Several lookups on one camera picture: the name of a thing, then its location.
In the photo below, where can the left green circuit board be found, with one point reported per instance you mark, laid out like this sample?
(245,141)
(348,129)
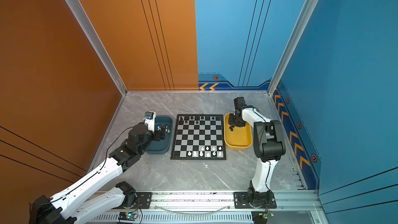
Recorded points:
(128,216)

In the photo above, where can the yellow plastic tray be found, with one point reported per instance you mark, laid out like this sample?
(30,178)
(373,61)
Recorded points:
(237,138)

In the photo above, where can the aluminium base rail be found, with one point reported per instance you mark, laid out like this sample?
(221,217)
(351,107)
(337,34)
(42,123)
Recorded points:
(224,200)

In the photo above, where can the teal plastic tray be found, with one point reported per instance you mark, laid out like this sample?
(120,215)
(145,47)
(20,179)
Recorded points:
(162,146)

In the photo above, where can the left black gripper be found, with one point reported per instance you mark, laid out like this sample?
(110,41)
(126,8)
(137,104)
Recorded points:
(158,136)

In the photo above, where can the right green circuit board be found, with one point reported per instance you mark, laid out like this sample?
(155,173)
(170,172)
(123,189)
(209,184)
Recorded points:
(264,215)

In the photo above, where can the green circuit board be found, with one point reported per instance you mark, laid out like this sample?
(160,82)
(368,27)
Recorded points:
(264,215)
(128,216)

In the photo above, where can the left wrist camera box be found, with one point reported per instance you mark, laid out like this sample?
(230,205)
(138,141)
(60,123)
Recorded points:
(149,120)

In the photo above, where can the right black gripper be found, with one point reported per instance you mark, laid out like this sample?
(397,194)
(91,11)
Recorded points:
(242,124)

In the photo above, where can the black and white chessboard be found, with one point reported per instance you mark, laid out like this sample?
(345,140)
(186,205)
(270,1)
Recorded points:
(199,137)

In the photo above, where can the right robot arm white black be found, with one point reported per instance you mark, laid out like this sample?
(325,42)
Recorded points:
(269,147)

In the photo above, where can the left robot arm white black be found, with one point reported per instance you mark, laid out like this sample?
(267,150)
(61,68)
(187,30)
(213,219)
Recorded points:
(75,205)

